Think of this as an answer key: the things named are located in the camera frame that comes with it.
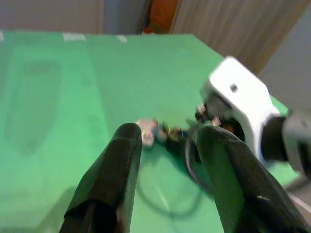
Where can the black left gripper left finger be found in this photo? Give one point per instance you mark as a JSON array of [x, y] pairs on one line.
[[114, 170]]

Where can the white tape strip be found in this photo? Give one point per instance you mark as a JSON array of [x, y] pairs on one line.
[[122, 38], [1, 36], [74, 37]]

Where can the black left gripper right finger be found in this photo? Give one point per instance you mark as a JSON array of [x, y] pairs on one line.
[[238, 184]]

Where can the green table cover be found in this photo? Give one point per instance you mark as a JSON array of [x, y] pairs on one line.
[[73, 97]]

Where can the orange wooden door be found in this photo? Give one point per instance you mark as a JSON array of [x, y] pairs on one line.
[[162, 14]]

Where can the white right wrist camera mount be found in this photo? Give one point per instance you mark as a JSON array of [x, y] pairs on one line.
[[243, 82]]

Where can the small red object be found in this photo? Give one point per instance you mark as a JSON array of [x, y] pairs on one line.
[[147, 30]]

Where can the beige curtain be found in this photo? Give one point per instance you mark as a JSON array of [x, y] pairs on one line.
[[230, 29]]

